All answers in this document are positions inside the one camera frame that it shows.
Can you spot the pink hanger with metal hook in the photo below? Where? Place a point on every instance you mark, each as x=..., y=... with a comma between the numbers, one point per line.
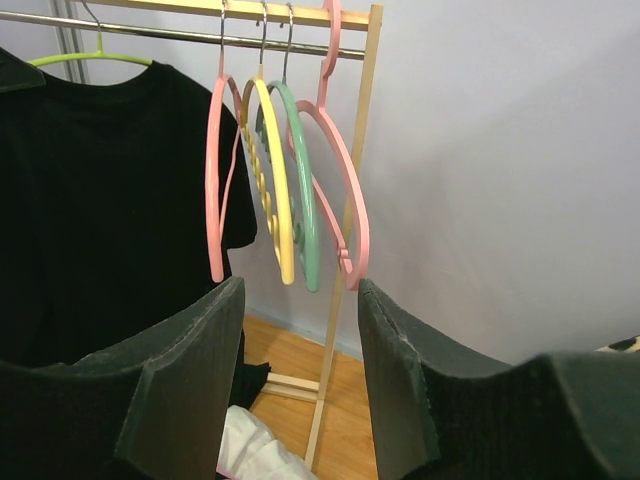
x=215, y=208

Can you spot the black t shirt with print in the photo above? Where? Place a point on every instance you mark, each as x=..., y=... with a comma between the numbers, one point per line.
x=248, y=379

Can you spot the yellow hanger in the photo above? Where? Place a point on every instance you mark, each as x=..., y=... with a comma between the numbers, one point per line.
x=270, y=175

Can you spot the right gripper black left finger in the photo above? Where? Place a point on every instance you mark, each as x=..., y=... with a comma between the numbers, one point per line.
x=152, y=406

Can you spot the pink plastic hanger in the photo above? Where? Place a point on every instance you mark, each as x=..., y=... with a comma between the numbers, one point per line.
x=352, y=270

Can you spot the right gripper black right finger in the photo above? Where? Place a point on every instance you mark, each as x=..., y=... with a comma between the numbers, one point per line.
x=441, y=410

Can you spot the white t shirt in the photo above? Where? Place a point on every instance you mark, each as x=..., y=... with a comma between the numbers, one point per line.
x=250, y=450

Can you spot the lime green hanger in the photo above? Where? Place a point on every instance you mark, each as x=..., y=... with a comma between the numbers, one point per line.
x=98, y=54

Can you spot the wooden clothes rack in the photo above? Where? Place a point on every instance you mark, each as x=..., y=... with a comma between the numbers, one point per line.
x=360, y=32

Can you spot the black floral plush blanket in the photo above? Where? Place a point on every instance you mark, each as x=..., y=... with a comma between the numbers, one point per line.
x=628, y=345

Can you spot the mint green hanger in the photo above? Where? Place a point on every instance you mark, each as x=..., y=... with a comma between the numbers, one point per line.
x=306, y=236

